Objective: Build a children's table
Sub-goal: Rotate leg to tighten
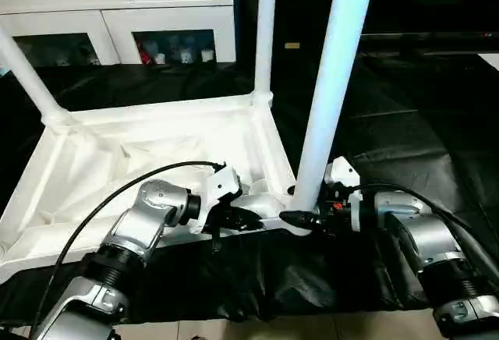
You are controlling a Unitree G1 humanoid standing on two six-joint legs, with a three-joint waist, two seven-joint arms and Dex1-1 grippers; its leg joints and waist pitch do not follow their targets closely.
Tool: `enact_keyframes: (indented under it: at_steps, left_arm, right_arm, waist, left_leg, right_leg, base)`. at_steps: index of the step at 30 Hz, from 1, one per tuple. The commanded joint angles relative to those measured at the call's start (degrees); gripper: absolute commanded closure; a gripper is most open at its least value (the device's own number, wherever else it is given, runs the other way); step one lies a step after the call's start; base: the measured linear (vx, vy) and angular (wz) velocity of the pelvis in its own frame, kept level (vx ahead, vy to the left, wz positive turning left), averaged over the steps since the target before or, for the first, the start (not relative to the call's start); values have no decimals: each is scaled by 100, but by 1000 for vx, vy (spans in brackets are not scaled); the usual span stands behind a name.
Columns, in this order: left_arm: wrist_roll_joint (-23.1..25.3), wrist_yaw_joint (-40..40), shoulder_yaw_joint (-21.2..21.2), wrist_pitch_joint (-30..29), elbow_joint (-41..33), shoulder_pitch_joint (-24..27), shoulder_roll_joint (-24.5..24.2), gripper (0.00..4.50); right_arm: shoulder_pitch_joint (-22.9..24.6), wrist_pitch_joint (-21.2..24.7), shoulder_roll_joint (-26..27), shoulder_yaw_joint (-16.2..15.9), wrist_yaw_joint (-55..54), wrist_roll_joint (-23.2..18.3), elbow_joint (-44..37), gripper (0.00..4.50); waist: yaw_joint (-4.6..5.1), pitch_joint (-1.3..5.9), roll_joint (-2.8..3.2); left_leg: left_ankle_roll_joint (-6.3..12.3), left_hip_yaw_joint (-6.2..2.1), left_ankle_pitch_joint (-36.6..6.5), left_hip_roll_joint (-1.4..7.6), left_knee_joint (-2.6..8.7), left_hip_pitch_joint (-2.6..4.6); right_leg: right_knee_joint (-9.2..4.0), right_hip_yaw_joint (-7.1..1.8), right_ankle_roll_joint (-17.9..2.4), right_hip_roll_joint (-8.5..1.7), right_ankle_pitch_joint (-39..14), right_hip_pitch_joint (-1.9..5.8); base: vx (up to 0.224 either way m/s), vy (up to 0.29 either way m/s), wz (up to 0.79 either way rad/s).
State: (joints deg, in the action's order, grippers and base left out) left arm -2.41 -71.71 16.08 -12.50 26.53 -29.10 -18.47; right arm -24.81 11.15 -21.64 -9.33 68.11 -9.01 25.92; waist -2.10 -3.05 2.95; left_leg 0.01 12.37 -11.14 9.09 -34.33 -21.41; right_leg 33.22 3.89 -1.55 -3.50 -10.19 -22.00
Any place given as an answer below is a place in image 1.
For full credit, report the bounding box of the black plastic mat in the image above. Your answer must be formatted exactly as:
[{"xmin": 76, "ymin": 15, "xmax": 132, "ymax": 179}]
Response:
[{"xmin": 0, "ymin": 61, "xmax": 499, "ymax": 324}]

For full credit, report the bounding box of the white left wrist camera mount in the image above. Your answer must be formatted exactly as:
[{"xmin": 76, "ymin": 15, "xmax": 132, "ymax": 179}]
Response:
[{"xmin": 190, "ymin": 164, "xmax": 243, "ymax": 235}]

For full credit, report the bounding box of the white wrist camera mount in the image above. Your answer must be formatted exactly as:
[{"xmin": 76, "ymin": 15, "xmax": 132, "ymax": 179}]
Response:
[
  {"xmin": 190, "ymin": 164, "xmax": 243, "ymax": 235},
  {"xmin": 325, "ymin": 156, "xmax": 364, "ymax": 232}
]

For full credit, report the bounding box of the white plastic table leg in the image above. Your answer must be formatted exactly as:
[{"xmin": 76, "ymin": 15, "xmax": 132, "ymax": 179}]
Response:
[
  {"xmin": 251, "ymin": 0, "xmax": 278, "ymax": 107},
  {"xmin": 290, "ymin": 0, "xmax": 379, "ymax": 220},
  {"xmin": 0, "ymin": 26, "xmax": 77, "ymax": 126}
]

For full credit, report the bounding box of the white cabinet with glass doors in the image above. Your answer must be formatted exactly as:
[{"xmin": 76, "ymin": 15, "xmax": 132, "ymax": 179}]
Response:
[{"xmin": 0, "ymin": 0, "xmax": 238, "ymax": 67}]

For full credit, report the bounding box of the white flat board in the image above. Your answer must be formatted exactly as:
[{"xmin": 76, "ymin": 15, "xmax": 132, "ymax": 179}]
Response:
[{"xmin": 477, "ymin": 53, "xmax": 499, "ymax": 72}]

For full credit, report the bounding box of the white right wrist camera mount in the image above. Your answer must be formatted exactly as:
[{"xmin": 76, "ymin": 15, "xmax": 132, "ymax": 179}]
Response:
[{"xmin": 325, "ymin": 156, "xmax": 364, "ymax": 232}]

